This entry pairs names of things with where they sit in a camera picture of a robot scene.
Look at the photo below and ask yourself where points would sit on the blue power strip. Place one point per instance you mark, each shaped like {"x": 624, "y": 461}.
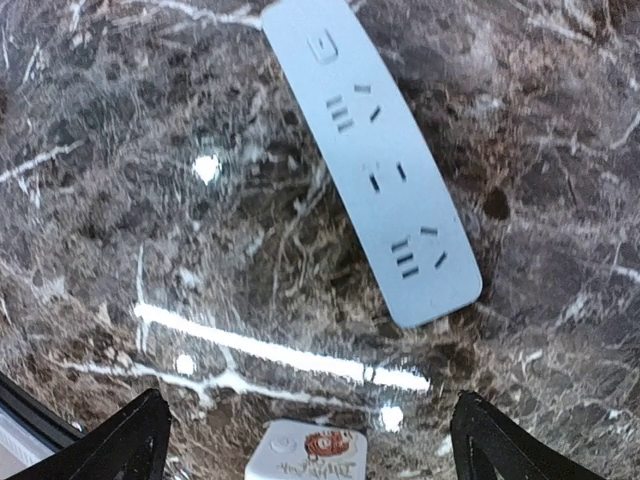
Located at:
{"x": 383, "y": 170}

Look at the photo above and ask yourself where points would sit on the white cube socket adapter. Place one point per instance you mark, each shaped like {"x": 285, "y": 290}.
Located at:
{"x": 295, "y": 450}

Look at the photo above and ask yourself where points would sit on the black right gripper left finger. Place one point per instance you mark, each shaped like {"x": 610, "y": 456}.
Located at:
{"x": 131, "y": 444}

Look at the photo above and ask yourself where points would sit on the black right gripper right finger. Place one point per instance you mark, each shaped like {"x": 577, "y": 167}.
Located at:
{"x": 487, "y": 444}

